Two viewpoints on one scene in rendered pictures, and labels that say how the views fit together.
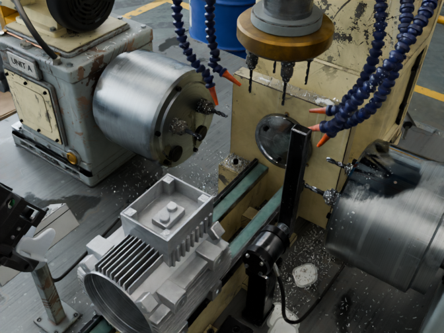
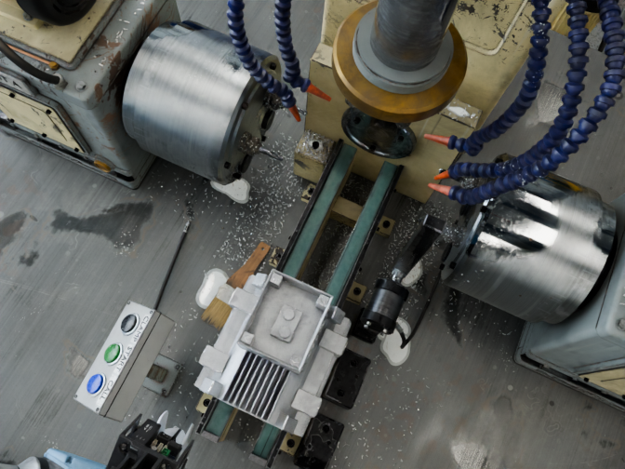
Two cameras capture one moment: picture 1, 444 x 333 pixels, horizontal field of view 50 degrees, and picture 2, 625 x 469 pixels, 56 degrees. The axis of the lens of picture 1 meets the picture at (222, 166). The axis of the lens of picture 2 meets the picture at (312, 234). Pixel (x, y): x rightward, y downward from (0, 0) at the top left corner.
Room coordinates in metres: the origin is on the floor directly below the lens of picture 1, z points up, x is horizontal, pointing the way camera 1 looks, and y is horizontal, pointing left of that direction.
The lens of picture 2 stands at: (0.41, 0.12, 1.98)
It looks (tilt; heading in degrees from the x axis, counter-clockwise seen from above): 72 degrees down; 341
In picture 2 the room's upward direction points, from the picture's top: 10 degrees clockwise
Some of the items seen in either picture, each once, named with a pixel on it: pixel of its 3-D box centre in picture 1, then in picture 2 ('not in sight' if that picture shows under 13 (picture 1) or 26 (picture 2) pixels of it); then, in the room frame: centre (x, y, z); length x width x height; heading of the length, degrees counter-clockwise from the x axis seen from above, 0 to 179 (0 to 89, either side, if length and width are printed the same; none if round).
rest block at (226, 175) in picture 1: (234, 177); (313, 156); (0.93, -0.03, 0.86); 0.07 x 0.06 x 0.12; 56
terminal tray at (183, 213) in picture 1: (168, 219); (285, 323); (0.55, 0.09, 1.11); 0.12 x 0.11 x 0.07; 146
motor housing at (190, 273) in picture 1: (156, 269); (274, 355); (0.52, 0.11, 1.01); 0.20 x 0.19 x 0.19; 146
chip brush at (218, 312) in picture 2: not in sight; (238, 284); (0.70, 0.16, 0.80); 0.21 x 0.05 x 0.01; 138
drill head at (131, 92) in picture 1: (141, 100); (182, 92); (1.01, 0.21, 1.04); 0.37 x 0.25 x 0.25; 56
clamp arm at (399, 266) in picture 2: (292, 185); (414, 250); (0.63, -0.13, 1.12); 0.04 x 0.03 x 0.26; 146
